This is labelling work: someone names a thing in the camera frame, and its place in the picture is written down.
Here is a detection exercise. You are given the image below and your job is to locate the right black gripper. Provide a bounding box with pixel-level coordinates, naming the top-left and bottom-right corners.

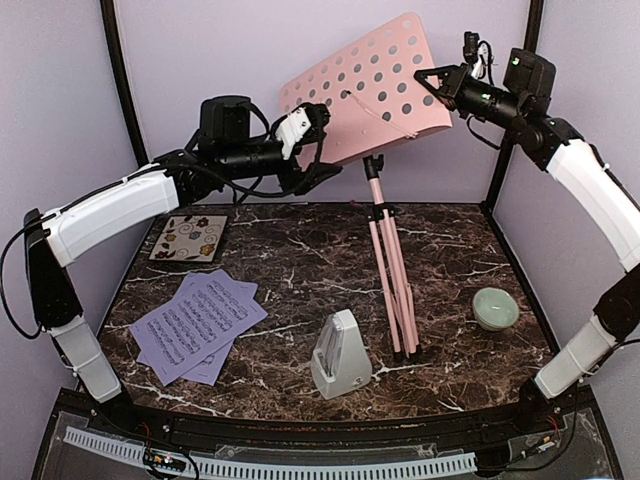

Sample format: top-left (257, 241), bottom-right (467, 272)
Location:
top-left (416, 59), bottom-right (528, 129)

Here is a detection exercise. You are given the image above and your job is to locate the pink music stand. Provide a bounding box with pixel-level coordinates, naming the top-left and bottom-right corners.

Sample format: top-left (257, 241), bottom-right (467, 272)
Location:
top-left (279, 12), bottom-right (452, 359)

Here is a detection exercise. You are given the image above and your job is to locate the purple sheet music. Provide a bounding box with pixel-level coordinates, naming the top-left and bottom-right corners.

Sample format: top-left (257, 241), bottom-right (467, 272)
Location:
top-left (135, 272), bottom-right (259, 387)
top-left (130, 269), bottom-right (268, 386)

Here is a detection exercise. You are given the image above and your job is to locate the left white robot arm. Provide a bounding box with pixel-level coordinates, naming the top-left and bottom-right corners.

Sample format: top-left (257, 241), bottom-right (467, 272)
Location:
top-left (11, 95), bottom-right (341, 436)

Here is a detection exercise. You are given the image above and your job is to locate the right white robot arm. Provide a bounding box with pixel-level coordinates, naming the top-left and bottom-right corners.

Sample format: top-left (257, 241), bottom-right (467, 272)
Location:
top-left (414, 48), bottom-right (639, 434)

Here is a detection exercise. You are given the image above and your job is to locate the floral ceramic tile coaster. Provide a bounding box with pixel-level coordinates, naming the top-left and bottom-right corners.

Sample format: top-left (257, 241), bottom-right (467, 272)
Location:
top-left (149, 215), bottom-right (227, 263)

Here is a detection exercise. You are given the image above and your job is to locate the white metronome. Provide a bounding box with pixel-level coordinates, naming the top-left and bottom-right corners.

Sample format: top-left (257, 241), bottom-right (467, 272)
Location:
top-left (310, 309), bottom-right (372, 400)

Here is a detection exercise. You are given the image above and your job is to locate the pale green bowl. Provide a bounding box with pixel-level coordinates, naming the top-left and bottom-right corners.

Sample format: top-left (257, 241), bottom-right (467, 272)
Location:
top-left (472, 287), bottom-right (520, 332)

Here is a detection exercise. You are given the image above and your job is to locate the small circuit board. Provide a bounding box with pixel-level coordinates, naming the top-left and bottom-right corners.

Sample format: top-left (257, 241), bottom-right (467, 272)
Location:
top-left (142, 450), bottom-right (187, 473)

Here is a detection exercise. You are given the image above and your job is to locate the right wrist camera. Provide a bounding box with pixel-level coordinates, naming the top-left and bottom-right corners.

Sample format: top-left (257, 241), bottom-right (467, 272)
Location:
top-left (463, 31), bottom-right (495, 86)

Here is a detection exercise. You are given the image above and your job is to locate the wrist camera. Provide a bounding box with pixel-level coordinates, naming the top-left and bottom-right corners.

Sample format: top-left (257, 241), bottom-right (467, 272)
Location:
top-left (463, 31), bottom-right (495, 86)
top-left (272, 107), bottom-right (312, 160)

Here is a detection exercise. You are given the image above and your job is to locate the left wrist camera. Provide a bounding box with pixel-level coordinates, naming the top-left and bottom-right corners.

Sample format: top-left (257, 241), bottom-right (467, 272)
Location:
top-left (272, 107), bottom-right (312, 160)

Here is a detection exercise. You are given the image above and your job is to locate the right black frame post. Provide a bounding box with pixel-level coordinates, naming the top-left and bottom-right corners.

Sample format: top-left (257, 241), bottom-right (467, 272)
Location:
top-left (482, 0), bottom-right (545, 216)

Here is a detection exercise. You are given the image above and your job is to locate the black frame post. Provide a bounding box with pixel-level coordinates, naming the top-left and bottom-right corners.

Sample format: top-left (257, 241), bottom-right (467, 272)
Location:
top-left (482, 0), bottom-right (545, 216)
top-left (99, 0), bottom-right (149, 167)

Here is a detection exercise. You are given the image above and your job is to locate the left black frame post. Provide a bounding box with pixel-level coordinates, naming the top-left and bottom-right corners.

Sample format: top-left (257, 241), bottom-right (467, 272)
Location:
top-left (99, 0), bottom-right (149, 167)

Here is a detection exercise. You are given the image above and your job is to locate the white slotted cable duct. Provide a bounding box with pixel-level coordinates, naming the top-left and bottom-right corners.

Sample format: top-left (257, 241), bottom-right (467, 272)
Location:
top-left (63, 427), bottom-right (477, 479)

